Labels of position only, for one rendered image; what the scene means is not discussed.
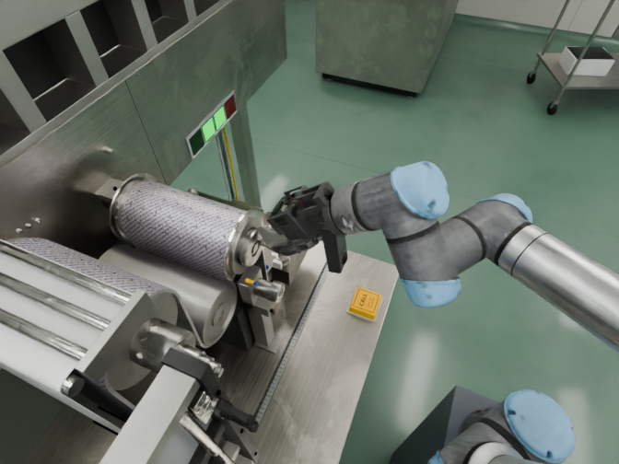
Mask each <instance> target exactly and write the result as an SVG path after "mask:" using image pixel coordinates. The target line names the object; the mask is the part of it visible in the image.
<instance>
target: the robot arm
mask: <svg viewBox="0 0 619 464"><path fill-rule="evenodd" d="M296 190H300V191H297V192H292V191H296ZM284 195H285V196H284V197H282V198H281V200H280V201H279V202H278V203H277V205H276V206H275V208H274V210H273V211H269V212H267V213H266V214H265V216H266V218H267V219H266V221H267V222H268V223H269V224H270V225H271V227H272V229H273V231H271V230H270V229H268V228H266V227H264V226H257V230H258V232H259V233H260V235H261V236H262V238H263V239H262V243H263V244H264V246H265V247H266V248H268V249H270V250H272V251H274V252H276V253H278V254H280V255H283V256H291V255H294V254H297V253H301V251H305V250H308V249H311V248H313V247H315V246H316V245H317V244H319V242H320V240H321V241H323V246H324V250H325V256H326V260H327V265H328V270H329V272H331V273H341V272H342V270H343V268H344V265H345V264H346V262H347V248H346V241H345V236H346V235H356V234H360V233H365V232H368V231H374V230H379V229H382V232H383V235H384V237H385V238H386V241H387V244H388V247H389V249H390V252H391V255H392V258H393V261H394V263H395V266H396V269H397V271H398V274H399V276H400V277H399V279H400V281H401V282H402V283H403V287H404V289H405V291H406V294H407V295H408V297H409V299H410V301H411V302H412V303H413V304H414V305H416V306H418V307H439V306H443V305H446V304H448V303H449V302H451V301H453V300H454V299H456V298H457V297H458V295H459V294H460V293H461V283H460V281H461V278H460V277H459V276H458V274H460V273H462V272H464V271H465V270H467V269H469V268H470V267H472V266H474V265H475V264H476V263H478V262H479V261H482V260H483V259H485V258H487V259H489V260H490V261H491V262H493V263H494V264H495V265H497V266H498V267H499V268H501V269H502V270H504V271H505V272H506V273H508V274H510V275H511V276H512V277H514V278H515V279H516V280H518V281H519V282H521V283H522V284H524V285H525V286H527V287H528V288H529V289H531V290H532V291H533V292H534V293H535V294H537V295H538V296H540V297H541V298H543V299H544V300H545V301H547V302H548V303H550V304H551V305H552V306H554V307H555V308H557V309H558V310H560V311H561V312H562V313H564V314H565V315H567V316H568V317H569V318H571V319H572V320H574V321H575V322H576V323H577V324H578V325H580V326H581V327H583V328H584V329H585V330H587V331H588V332H590V333H591V334H593V335H594V336H595V337H597V338H598V339H600V340H601V341H602V342H604V343H605V344H607V345H608V346H610V347H611V348H612V349H614V350H615V351H616V352H617V353H619V274H618V273H615V272H614V271H612V270H610V269H609V268H607V267H605V266H604V265H602V264H600V263H598V262H597V261H595V260H594V259H592V258H590V257H589V256H587V255H585V254H583V253H582V252H580V251H578V250H577V249H574V248H573V247H571V246H569V245H567V244H566V243H565V242H563V241H562V240H560V239H558V238H556V237H554V236H553V235H551V234H549V233H547V232H546V231H544V230H542V229H541V228H539V227H538V226H536V225H534V224H533V223H532V214H531V210H530V208H529V207H527V206H526V205H525V203H524V202H523V201H522V199H521V198H519V197H518V196H516V195H513V194H509V193H500V194H497V195H495V196H493V197H490V198H488V199H484V200H482V201H480V202H478V203H476V204H475V205H474V206H472V207H471V208H469V209H467V210H465V211H463V212H461V213H459V214H458V215H455V216H453V217H452V218H450V219H448V220H446V221H444V222H442V223H439V221H438V216H441V215H443V214H445V212H446V211H447V209H448V206H449V201H450V197H449V194H448V185H447V182H446V180H445V178H444V176H443V174H442V172H441V171H440V169H439V168H438V167H437V166H436V165H434V164H433V163H431V162H427V161H422V162H417V163H414V164H411V165H407V166H404V167H397V168H394V169H393V170H390V171H388V172H385V173H382V174H379V175H377V176H374V177H371V178H368V179H365V180H360V181H357V182H354V183H351V184H348V185H345V186H343V187H340V188H338V189H337V190H335V189H334V188H333V186H332V185H331V184H330V183H329V181H325V182H324V183H321V184H318V185H315V186H313V187H310V188H308V187H307V186H306V184H303V185H301V186H298V187H296V188H294V189H291V190H289V191H284ZM575 443H576V437H575V434H574V429H573V425H572V423H571V421H570V419H569V418H568V416H567V414H566V413H565V411H564V410H563V409H562V408H561V407H560V406H559V405H558V404H557V403H556V402H555V401H554V400H553V399H551V398H550V397H548V396H546V395H545V394H543V393H542V392H539V391H535V390H532V389H522V390H519V391H515V392H512V393H510V394H509V395H508V396H507V397H506V398H505V399H504V400H503V401H501V402H500V403H499V404H498V405H497V406H496V407H494V408H491V407H484V408H480V409H477V410H475V411H473V412H471V413H470V414H468V415H467V416H466V417H465V418H464V420H463V421H462V423H461V427H460V431H459V436H457V437H456V438H455V439H454V440H452V441H451V442H450V443H449V444H447V445H446V446H445V447H443V448H442V449H441V450H440V451H437V452H436V453H437V454H436V455H435V456H434V457H432V458H431V459H430V460H429V461H428V462H427V464H553V463H558V462H562V461H564V460H565V459H566V458H567V457H568V456H569V455H570V454H571V453H572V452H573V450H574V447H575Z"/></svg>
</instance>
